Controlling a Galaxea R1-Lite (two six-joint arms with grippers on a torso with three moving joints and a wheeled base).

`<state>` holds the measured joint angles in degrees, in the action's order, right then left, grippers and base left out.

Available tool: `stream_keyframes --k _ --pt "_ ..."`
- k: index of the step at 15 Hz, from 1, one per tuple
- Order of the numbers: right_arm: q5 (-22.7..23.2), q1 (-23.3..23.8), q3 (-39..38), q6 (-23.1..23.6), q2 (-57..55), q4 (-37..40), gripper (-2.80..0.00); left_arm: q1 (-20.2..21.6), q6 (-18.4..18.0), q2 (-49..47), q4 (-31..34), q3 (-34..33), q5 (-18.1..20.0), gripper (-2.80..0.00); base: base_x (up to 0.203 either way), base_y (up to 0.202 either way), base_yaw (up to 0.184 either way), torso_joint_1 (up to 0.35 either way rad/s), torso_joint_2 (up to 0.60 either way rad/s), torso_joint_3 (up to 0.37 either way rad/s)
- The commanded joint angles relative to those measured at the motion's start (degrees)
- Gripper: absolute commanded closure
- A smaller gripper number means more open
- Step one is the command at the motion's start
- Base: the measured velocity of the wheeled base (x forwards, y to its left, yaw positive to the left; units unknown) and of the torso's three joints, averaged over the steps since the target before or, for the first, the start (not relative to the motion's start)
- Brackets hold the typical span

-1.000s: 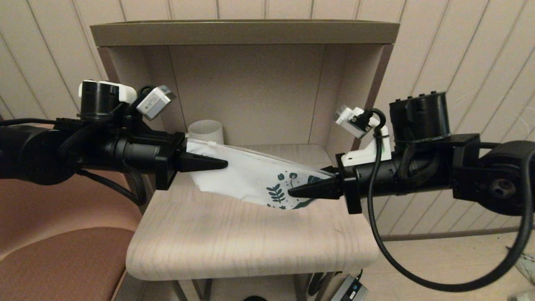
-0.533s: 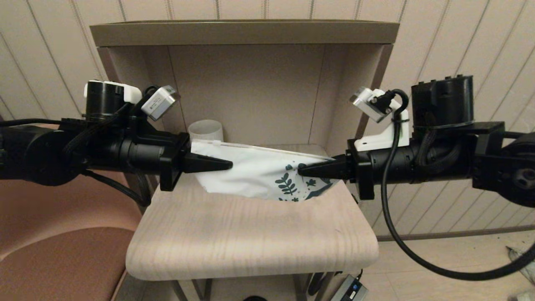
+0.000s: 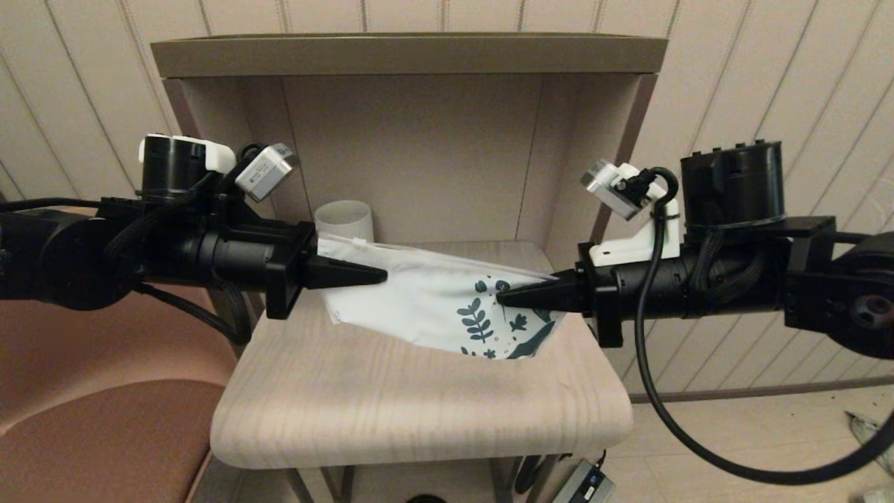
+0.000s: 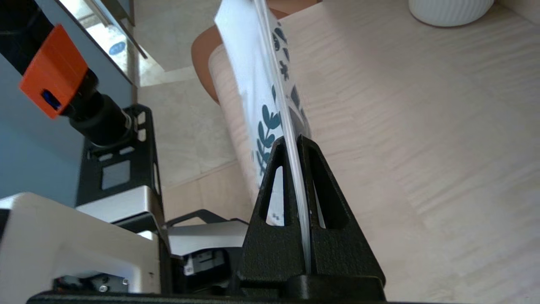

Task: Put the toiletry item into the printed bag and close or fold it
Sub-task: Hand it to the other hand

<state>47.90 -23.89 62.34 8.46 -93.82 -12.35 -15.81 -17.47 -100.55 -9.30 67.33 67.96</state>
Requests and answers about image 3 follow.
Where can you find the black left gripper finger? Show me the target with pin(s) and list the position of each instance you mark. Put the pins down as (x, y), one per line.
(335, 266)
(335, 281)

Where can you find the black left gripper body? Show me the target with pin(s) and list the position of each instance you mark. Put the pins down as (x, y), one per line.
(237, 255)

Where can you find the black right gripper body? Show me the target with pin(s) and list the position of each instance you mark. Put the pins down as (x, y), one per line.
(649, 293)

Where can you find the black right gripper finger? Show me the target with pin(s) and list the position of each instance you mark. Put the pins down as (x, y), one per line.
(567, 274)
(552, 295)

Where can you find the white floral zipper pouch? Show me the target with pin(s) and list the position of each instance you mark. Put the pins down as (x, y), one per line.
(405, 300)

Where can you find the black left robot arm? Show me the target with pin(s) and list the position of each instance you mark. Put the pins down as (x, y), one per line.
(56, 258)

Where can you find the white ribbed ceramic mug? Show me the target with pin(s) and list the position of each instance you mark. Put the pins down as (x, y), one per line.
(346, 220)

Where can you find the brown baseboard strip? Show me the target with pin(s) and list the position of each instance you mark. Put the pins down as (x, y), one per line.
(768, 391)

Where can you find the grey power adapter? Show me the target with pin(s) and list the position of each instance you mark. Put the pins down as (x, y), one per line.
(583, 485)

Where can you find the dark metal table leg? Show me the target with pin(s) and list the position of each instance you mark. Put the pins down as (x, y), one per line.
(499, 482)
(346, 485)

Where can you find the pink upholstered chair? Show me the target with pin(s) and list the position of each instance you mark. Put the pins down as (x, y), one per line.
(105, 419)

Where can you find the beige wooden shelf hutch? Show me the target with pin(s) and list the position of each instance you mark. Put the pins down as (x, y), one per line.
(419, 54)

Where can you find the black round floor object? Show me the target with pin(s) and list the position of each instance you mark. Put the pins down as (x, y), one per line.
(426, 500)

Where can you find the white patterned floor item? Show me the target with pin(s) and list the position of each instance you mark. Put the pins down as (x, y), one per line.
(878, 496)
(866, 423)

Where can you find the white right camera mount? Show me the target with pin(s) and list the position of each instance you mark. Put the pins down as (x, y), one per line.
(646, 244)

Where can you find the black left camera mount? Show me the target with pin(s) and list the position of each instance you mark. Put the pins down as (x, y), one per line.
(234, 199)

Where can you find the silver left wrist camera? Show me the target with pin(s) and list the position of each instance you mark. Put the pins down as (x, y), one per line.
(269, 171)

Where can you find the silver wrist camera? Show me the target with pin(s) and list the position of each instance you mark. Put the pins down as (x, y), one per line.
(611, 188)
(269, 171)

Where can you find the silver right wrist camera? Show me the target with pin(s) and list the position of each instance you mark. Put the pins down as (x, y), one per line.
(611, 188)

